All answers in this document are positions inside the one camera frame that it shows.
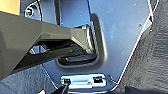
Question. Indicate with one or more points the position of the grey robot torso limb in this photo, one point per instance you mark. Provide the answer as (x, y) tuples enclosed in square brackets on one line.
[(33, 36)]

